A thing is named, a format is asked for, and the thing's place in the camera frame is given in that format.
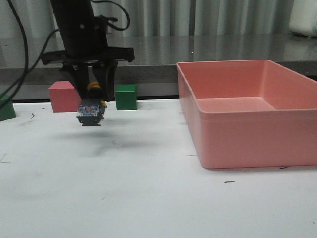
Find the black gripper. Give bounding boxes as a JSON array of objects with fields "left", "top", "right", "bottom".
[{"left": 41, "top": 14, "right": 135, "bottom": 101}]

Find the yellow push button switch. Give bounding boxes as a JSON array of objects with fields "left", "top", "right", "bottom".
[{"left": 76, "top": 82, "right": 107, "bottom": 126}]

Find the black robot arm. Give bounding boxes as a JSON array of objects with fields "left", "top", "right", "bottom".
[{"left": 41, "top": 0, "right": 135, "bottom": 101}]

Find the pink cube block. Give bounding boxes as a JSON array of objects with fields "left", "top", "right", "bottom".
[{"left": 48, "top": 81, "right": 82, "bottom": 113}]

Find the green cube block centre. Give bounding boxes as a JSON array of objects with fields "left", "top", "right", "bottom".
[{"left": 115, "top": 85, "right": 137, "bottom": 110}]

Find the green cube block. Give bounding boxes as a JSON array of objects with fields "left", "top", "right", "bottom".
[
  {"left": 115, "top": 85, "right": 137, "bottom": 110},
  {"left": 0, "top": 100, "right": 16, "bottom": 121}
]

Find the green cube block left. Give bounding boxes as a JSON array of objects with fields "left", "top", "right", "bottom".
[{"left": 0, "top": 100, "right": 16, "bottom": 121}]

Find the pink plastic bin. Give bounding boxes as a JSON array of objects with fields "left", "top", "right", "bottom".
[{"left": 177, "top": 59, "right": 317, "bottom": 169}]

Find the white appliance in background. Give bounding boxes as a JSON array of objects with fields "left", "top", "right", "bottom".
[{"left": 289, "top": 0, "right": 317, "bottom": 37}]

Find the black cable loop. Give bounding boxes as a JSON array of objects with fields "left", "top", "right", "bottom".
[{"left": 90, "top": 0, "right": 131, "bottom": 31}]

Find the black cable left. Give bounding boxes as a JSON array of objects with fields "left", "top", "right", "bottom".
[{"left": 0, "top": 0, "right": 60, "bottom": 110}]

